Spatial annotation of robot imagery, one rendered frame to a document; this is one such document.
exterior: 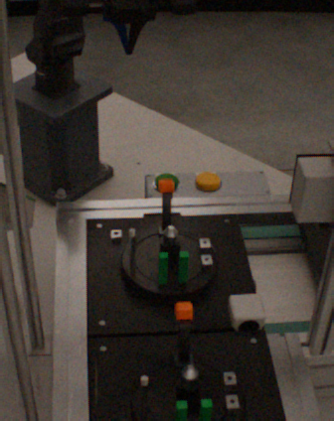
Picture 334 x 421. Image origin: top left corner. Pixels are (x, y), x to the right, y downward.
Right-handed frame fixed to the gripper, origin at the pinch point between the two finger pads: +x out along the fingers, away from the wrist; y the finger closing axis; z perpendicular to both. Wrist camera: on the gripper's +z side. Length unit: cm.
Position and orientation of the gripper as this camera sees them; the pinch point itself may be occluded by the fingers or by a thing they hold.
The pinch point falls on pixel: (128, 32)
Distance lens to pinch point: 106.5
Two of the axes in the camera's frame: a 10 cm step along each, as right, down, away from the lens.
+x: -0.3, 7.7, 6.3
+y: 10.0, -0.3, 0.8
